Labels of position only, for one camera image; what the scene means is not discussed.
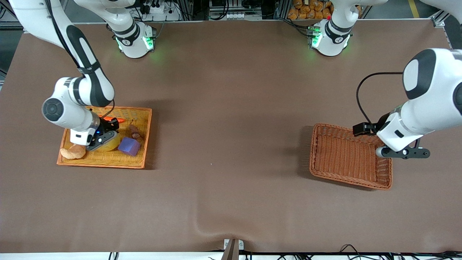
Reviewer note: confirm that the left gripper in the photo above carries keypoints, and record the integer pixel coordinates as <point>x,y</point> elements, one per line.
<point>379,124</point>

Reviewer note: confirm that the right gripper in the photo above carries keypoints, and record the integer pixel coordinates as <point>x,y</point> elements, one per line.
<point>105,126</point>

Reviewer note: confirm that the yellow tape roll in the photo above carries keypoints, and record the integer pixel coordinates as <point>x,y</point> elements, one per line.
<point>112,145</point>

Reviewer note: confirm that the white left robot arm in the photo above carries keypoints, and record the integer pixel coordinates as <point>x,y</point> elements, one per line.
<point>440,90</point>

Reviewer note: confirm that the orange toy carrot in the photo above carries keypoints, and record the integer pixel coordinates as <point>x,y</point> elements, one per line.
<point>119,120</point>

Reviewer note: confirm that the small brown toy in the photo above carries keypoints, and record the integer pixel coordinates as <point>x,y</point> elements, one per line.
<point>135,133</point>

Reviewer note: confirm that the purple cube block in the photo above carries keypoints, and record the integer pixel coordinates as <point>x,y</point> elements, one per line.
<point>129,146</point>

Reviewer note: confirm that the yellow wicker tray orange rim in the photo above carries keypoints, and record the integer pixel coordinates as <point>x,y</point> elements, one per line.
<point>108,159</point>

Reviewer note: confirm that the brown wicker basket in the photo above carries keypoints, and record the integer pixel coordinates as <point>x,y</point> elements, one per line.
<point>343,159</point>

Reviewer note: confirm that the toy croissant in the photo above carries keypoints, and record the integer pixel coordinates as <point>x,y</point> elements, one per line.
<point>74,152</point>

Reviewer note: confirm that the brown table cover sheet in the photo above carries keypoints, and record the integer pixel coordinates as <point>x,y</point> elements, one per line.
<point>231,108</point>

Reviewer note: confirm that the white power strip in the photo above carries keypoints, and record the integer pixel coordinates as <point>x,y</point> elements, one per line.
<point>162,14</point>

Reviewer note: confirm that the bag of orange breads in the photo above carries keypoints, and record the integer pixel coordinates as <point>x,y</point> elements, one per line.
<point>306,11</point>

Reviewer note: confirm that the white connector block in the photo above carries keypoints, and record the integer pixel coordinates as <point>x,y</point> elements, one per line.
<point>236,16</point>

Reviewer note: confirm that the grey table clamp bracket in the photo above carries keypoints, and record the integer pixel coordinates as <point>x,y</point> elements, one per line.
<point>232,249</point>

